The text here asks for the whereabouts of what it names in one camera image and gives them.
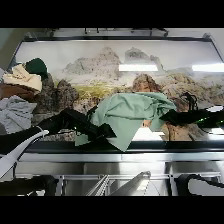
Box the brown garment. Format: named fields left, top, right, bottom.
left=0, top=82, right=38, bottom=103

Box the dark green garment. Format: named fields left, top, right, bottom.
left=25, top=57, right=49, bottom=81

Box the pale green shirt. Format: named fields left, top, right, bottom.
left=74, top=91, right=178, bottom=153

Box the grey garment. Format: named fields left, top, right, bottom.
left=0, top=95, right=38, bottom=135

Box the black cable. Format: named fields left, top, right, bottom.
left=182, top=173, right=224, bottom=197

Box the cream garment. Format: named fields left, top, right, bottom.
left=1, top=63, right=43, bottom=93

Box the silver frame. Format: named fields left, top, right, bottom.
left=14, top=151, right=224, bottom=197

